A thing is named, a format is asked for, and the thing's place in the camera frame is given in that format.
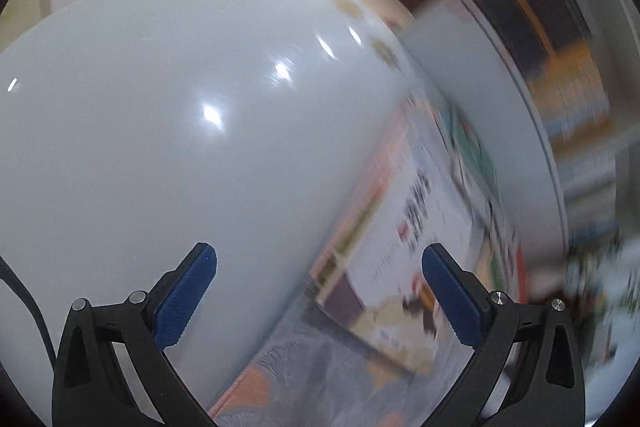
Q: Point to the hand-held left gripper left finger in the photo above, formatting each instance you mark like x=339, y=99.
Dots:
x=187, y=292

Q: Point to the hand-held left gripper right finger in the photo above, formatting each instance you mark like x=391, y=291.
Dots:
x=450, y=292

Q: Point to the white cartoon-print book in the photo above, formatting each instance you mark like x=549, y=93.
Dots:
x=390, y=232

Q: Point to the rows of shelved books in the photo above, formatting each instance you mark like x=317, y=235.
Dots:
x=575, y=107

